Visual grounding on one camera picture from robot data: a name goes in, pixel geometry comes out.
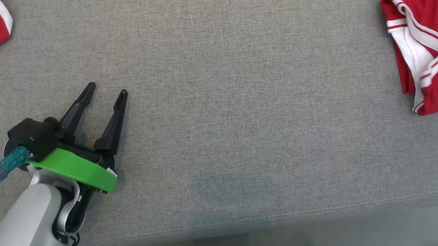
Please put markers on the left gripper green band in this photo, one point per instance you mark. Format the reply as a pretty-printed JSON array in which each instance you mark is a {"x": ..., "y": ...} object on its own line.
[{"x": 79, "y": 167}]

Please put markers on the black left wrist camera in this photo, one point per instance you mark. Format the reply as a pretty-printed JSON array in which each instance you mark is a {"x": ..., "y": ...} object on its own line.
[{"x": 32, "y": 136}]

